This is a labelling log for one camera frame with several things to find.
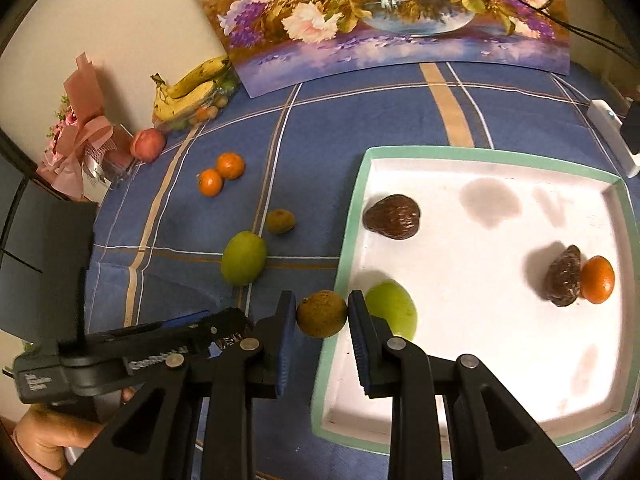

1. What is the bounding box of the yellow banana bunch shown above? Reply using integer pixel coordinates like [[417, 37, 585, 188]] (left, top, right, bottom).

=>
[[151, 56, 232, 122]]

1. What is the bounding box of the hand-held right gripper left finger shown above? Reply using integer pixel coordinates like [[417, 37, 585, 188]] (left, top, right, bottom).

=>
[[62, 290, 298, 480]]

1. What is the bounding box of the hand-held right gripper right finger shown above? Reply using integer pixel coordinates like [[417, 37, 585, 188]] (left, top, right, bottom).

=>
[[347, 290, 581, 480]]

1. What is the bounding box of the green jujube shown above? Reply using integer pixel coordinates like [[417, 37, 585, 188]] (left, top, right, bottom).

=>
[[220, 231, 268, 287], [364, 281, 418, 341]]

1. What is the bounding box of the pink wrapped flower bouquet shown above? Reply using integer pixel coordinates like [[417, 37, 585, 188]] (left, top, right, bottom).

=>
[[36, 52, 136, 201]]

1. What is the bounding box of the small orange tangerine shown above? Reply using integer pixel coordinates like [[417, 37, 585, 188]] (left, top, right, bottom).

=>
[[216, 152, 246, 180], [198, 168, 224, 197]]

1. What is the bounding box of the black charger adapter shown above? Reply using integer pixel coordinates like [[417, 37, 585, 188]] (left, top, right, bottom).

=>
[[620, 97, 640, 156]]

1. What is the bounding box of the small brown longan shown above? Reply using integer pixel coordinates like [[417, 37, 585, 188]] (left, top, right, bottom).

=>
[[295, 290, 349, 338], [265, 208, 296, 235]]

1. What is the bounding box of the black flat panel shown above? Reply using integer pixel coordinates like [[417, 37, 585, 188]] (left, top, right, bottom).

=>
[[0, 157, 98, 343]]

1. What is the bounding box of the flower painting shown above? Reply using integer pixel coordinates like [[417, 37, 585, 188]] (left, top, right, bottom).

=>
[[177, 0, 571, 98]]

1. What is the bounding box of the red apple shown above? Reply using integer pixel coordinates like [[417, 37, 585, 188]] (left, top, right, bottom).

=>
[[131, 128, 167, 163]]

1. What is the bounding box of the large orange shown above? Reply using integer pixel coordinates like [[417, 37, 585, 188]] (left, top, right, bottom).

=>
[[580, 255, 616, 305]]

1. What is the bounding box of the clear plastic produce container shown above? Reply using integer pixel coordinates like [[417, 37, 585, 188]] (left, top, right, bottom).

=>
[[152, 72, 241, 131]]

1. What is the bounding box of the white power strip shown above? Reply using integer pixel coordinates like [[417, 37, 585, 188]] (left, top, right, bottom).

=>
[[587, 100, 640, 178]]

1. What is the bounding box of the person's left hand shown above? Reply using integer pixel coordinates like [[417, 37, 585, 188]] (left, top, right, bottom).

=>
[[14, 402, 108, 476]]

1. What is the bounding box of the clear plastic box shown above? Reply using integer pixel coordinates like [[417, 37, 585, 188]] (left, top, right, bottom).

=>
[[82, 125, 136, 188]]

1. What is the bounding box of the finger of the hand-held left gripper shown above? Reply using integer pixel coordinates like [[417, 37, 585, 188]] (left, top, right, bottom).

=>
[[87, 310, 213, 347], [192, 307, 251, 350]]

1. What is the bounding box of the white tray with green rim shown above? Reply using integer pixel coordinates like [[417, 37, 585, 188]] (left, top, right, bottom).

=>
[[311, 146, 628, 453]]

